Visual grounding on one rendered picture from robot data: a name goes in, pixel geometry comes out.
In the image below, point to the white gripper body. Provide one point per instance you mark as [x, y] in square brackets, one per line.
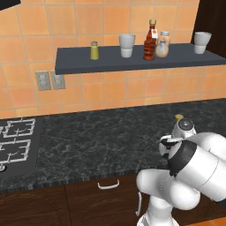
[166, 141]

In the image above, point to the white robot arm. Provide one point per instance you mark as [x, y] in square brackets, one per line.
[191, 173]

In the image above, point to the red condiment bottle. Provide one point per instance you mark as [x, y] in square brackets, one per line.
[150, 44]

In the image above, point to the yellow green shaker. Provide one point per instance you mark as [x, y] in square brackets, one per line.
[94, 52]

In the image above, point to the dark wood cabinet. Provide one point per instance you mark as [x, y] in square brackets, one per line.
[212, 20]

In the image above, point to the dark wood cupboard front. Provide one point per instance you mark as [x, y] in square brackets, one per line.
[100, 206]

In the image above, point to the pale orange jar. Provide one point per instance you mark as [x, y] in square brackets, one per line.
[162, 45]

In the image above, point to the white cup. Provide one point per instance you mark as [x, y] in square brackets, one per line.
[201, 41]
[127, 44]

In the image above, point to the dark wood cupboard door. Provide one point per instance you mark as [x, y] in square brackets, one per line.
[32, 207]

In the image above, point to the black hob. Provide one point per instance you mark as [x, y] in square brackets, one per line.
[20, 147]

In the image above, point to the silver hob knob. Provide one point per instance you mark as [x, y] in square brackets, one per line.
[1, 168]

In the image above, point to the black range hood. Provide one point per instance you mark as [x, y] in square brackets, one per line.
[7, 3]

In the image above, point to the dark grey wall shelf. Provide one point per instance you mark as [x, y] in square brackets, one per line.
[117, 60]

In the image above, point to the grey wall socket plate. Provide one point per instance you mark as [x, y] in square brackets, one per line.
[43, 80]
[58, 80]

